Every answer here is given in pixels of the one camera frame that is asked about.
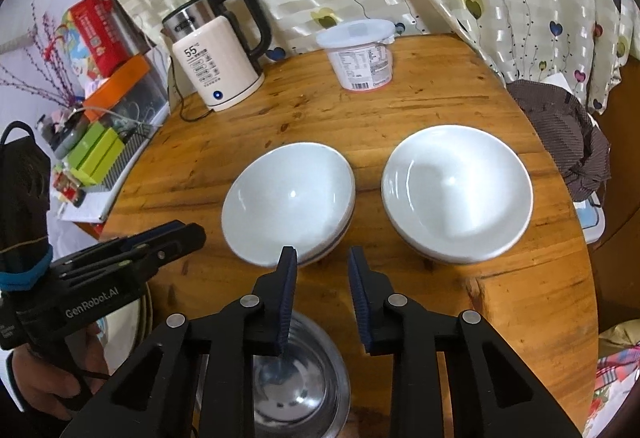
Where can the beige plate with blue logo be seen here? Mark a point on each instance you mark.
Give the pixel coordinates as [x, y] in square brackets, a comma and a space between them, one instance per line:
[125, 328]

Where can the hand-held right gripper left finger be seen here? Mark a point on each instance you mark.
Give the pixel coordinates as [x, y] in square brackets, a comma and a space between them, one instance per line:
[285, 303]

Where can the orange box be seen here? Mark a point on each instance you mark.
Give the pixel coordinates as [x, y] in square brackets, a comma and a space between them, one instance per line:
[117, 85]

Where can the grey striped box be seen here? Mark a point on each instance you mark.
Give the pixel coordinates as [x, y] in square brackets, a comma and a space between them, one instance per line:
[132, 153]

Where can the grey device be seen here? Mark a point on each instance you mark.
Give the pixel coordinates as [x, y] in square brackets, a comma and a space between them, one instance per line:
[70, 133]

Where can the white shelf board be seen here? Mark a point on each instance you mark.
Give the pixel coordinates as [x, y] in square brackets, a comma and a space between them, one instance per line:
[90, 205]

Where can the colourful cartoon bag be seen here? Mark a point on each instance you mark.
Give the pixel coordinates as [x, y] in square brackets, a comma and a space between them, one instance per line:
[75, 53]

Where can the dark brown cloth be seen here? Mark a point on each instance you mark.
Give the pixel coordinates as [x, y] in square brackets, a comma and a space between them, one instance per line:
[560, 128]

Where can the stainless steel bowl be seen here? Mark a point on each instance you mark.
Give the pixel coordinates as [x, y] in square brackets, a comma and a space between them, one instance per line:
[305, 383]

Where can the red figurine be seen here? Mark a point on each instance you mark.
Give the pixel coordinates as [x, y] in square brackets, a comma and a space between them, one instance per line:
[67, 188]

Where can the white bowl with blue band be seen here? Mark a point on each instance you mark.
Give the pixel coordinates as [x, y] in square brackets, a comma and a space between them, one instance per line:
[290, 198]
[455, 193]

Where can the white plastic tub with lid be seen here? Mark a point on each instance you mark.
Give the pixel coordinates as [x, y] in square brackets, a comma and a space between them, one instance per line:
[360, 63]

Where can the clear plastic storage box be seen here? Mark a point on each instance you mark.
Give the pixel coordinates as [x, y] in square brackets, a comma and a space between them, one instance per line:
[150, 103]

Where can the colourful patterned cloth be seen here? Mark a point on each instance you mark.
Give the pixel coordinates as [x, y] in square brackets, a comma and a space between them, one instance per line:
[617, 368]

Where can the red carton box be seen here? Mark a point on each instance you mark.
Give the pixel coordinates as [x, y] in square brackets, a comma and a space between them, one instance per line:
[97, 35]

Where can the white electric kettle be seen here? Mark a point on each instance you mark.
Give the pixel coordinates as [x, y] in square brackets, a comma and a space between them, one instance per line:
[215, 63]

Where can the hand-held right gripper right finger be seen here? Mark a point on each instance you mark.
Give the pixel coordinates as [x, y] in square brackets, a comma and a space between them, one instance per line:
[359, 303]

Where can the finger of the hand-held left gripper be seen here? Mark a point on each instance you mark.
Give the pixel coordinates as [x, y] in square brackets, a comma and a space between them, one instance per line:
[185, 238]
[150, 234]

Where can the purple dried flower branches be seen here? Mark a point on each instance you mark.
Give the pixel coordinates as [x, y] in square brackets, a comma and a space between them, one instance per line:
[50, 43]

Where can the person's left hand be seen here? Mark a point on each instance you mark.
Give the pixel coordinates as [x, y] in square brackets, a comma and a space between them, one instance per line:
[35, 383]

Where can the brown wooden board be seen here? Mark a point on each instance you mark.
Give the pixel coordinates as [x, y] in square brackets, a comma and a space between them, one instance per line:
[622, 268]

